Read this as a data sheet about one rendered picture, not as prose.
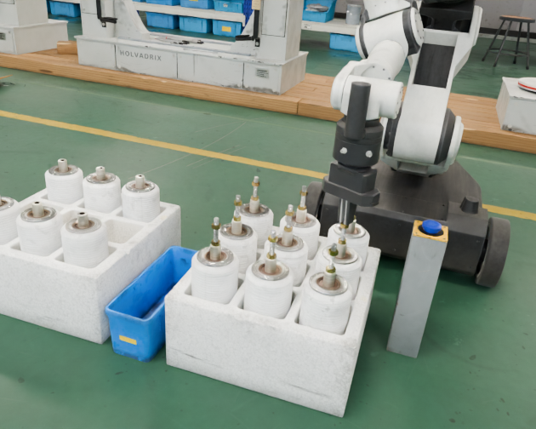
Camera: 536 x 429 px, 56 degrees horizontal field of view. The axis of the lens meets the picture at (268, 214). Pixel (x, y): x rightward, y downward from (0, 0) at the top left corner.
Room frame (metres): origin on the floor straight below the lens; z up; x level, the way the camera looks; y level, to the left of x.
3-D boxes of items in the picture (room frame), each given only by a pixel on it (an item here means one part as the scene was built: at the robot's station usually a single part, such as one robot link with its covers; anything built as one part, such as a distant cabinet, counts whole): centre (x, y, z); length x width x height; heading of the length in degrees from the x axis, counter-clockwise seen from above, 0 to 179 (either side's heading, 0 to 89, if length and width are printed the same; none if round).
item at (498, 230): (1.26, -0.65, 0.10); 0.20 x 0.05 x 0.20; 163
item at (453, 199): (1.58, -0.47, 0.19); 0.64 x 0.52 x 0.33; 163
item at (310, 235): (1.07, -0.08, 0.16); 0.10 x 0.10 x 0.18
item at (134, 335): (0.97, 0.24, 0.06); 0.30 x 0.11 x 0.12; 163
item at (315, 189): (1.42, -0.14, 0.10); 0.20 x 0.05 x 0.20; 163
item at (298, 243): (0.96, -0.05, 0.25); 0.08 x 0.08 x 0.01
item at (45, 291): (1.11, 0.48, 0.09); 0.39 x 0.39 x 0.18; 74
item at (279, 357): (0.96, -0.05, 0.09); 0.39 x 0.39 x 0.18; 74
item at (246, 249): (0.99, 0.07, 0.16); 0.10 x 0.10 x 0.18
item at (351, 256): (0.92, -0.16, 0.25); 0.08 x 0.08 x 0.01
